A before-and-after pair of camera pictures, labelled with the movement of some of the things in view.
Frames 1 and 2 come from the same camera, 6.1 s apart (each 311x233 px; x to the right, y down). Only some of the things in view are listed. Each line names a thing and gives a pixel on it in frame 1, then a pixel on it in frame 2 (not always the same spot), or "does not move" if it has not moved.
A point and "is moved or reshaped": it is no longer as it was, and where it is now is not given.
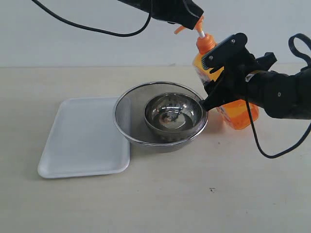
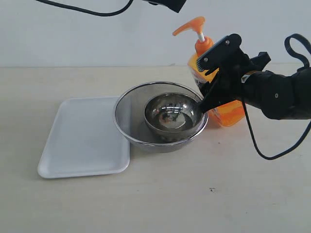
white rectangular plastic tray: (84, 140) does not move
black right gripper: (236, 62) does not move
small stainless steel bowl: (173, 114) does not move
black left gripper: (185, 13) -> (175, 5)
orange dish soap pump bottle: (241, 114) is moved or reshaped
